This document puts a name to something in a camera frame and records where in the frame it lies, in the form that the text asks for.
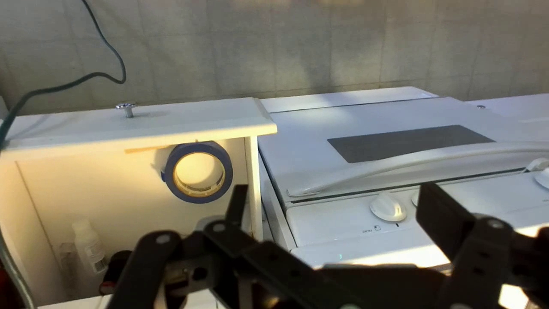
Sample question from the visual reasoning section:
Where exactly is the wooden clothespin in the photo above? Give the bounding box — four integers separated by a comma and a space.
124, 142, 168, 156

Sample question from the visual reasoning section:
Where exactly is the dark power cable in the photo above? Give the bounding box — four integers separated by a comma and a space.
0, 0, 129, 146

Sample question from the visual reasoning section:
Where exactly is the small white plastic bottle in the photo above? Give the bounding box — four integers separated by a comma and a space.
70, 218, 112, 283

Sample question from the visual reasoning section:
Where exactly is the white open drawer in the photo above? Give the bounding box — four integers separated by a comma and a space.
0, 96, 281, 309

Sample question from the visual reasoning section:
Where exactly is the silver drawer knob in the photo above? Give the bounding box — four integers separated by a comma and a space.
115, 101, 137, 120

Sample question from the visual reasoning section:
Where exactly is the white gas range stove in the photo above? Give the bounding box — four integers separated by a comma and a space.
256, 84, 549, 271

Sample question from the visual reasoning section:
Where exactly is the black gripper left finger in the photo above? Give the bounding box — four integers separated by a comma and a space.
106, 182, 323, 309

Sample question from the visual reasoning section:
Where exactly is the white stove knob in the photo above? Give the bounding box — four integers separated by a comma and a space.
369, 194, 408, 225

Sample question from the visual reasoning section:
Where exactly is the blue masking tape roll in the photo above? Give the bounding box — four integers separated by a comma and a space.
161, 139, 235, 206

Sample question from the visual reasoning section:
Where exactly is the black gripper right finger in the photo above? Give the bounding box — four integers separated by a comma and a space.
415, 180, 549, 309

